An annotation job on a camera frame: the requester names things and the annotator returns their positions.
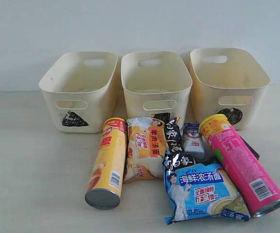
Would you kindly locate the blue white milk carton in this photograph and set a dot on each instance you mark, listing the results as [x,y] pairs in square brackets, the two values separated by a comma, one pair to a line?
[193,141]

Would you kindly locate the yellow chips can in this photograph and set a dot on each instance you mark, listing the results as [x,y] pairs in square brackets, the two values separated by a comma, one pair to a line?
[105,185]

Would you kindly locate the blue instant noodle bag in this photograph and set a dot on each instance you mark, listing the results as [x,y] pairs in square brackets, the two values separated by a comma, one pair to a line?
[196,190]

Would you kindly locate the dark purple box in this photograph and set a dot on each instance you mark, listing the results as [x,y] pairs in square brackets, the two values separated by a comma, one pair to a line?
[256,155]

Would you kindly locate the pink chips can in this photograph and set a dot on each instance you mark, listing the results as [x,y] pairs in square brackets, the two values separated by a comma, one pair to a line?
[257,188]

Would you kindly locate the orange instant noodle bag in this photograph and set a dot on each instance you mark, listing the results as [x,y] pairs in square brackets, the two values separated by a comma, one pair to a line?
[149,140]

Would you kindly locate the cream bin with square mark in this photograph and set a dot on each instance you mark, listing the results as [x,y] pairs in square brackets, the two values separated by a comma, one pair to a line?
[155,82]

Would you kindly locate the cream bin with triangle mark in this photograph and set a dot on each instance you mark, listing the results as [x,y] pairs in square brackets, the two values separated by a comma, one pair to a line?
[81,89]

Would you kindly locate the cream bin with circle mark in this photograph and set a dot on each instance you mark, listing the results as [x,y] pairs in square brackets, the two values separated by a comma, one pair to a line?
[227,81]

